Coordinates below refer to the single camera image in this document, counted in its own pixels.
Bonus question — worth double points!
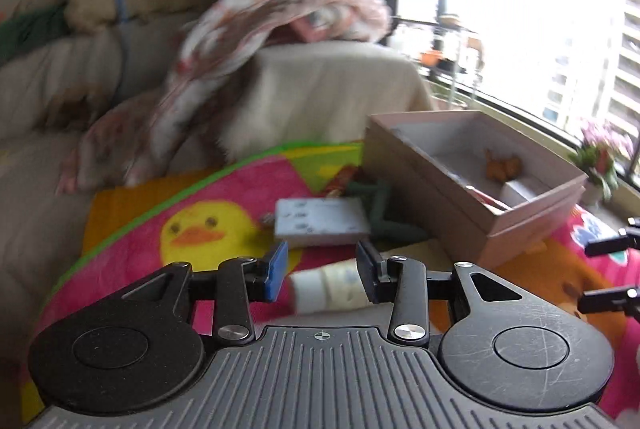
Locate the pink flower pot plant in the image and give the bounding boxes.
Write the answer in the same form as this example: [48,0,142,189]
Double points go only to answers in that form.
[570,120,634,208]

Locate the green plastic toy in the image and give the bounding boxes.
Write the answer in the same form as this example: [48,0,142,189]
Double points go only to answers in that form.
[346,181,428,245]

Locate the colourful cartoon play mat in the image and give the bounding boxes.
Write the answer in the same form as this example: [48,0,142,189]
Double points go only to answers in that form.
[35,144,639,428]

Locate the cream lotion tube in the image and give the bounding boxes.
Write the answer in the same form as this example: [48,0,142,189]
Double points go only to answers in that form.
[288,259,371,315]

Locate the pink cardboard box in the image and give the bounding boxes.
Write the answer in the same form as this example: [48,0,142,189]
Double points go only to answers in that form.
[362,110,587,269]

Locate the pink floral baby blanket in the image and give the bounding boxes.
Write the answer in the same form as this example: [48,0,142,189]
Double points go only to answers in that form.
[56,0,392,194]

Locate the brown toy figure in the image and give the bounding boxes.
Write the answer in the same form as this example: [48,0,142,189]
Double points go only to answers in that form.
[485,149,523,184]

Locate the white small carton box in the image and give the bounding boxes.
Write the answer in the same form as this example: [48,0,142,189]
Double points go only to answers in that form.
[498,175,550,208]

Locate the white power strip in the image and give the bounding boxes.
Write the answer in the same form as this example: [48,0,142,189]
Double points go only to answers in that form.
[273,197,371,248]

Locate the beige covered sofa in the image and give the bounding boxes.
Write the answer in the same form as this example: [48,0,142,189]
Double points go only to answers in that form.
[1,15,434,360]

